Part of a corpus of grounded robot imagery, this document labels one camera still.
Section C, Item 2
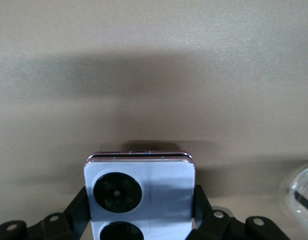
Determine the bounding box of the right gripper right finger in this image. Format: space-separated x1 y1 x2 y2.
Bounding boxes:
192 184 292 240

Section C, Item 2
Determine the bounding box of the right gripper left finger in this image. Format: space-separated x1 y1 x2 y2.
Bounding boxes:
0 186 92 240

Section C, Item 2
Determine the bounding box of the lilac flip phone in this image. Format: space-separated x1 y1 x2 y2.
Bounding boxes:
83 150 196 240

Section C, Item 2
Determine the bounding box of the black straw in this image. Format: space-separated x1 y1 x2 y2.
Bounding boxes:
294 190 308 214

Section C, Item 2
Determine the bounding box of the clear plastic cup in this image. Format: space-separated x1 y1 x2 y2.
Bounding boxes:
287 164 308 221

